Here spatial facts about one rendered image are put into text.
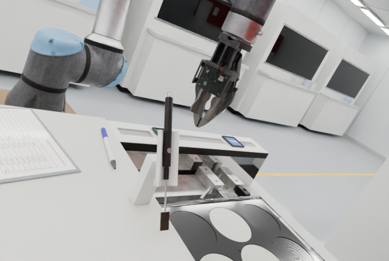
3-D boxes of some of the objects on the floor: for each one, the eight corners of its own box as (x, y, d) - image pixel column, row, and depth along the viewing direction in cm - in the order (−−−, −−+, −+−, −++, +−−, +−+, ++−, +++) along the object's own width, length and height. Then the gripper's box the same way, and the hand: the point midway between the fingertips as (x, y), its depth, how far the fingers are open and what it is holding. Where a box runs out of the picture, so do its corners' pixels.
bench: (342, 139, 765) (388, 68, 706) (307, 133, 649) (358, 47, 590) (309, 118, 841) (348, 53, 782) (272, 110, 725) (315, 32, 666)
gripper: (210, 27, 57) (168, 121, 63) (252, 47, 55) (205, 143, 61) (221, 32, 65) (184, 116, 71) (259, 49, 63) (216, 134, 69)
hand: (200, 121), depth 69 cm, fingers closed
